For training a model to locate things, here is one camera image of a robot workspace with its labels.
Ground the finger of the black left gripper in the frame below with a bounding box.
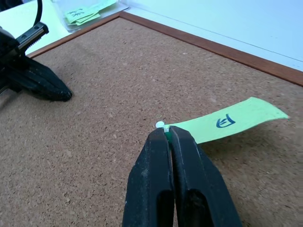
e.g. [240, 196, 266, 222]
[9, 75, 72, 103]
[16, 56, 73, 97]

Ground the white pushpin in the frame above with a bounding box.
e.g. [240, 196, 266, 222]
[155, 121, 171, 134]

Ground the green note with black writing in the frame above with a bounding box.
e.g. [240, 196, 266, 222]
[64, 8, 101, 26]

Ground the clear plastic box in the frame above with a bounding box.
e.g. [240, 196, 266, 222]
[50, 0, 131, 33]

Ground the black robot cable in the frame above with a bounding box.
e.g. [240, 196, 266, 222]
[34, 0, 44, 26]

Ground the cork board with wooden frame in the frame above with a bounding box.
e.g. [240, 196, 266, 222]
[0, 11, 303, 227]

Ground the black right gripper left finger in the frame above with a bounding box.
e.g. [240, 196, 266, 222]
[122, 128, 176, 227]

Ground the green note with blue writing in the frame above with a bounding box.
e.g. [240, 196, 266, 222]
[166, 96, 290, 145]

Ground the plain green note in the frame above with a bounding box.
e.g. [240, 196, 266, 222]
[88, 0, 117, 13]

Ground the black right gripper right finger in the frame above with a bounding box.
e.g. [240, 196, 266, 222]
[169, 125, 243, 227]

